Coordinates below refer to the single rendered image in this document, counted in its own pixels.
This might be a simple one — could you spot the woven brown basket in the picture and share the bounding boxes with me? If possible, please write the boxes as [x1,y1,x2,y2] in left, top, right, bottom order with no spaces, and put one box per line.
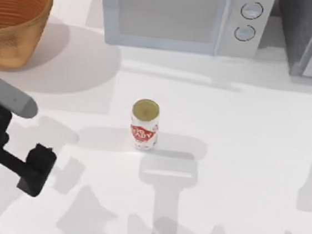
[0,0,54,76]

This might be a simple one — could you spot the red and white can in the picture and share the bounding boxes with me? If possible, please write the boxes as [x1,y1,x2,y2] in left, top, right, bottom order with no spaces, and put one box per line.
[127,97,163,153]

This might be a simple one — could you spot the microwave oven glass door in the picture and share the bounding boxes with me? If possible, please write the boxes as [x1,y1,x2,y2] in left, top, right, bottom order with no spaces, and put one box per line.
[95,0,234,58]

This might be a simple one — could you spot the microwave oven knob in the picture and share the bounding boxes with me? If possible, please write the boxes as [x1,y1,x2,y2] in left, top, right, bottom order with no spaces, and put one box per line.
[233,22,258,44]
[239,0,265,22]

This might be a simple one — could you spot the pale microwave oven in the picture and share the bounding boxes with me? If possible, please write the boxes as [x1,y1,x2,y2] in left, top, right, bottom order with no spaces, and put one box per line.
[94,0,276,63]

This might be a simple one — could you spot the grey cabinet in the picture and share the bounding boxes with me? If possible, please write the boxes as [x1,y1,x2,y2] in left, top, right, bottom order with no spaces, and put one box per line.
[270,0,312,78]

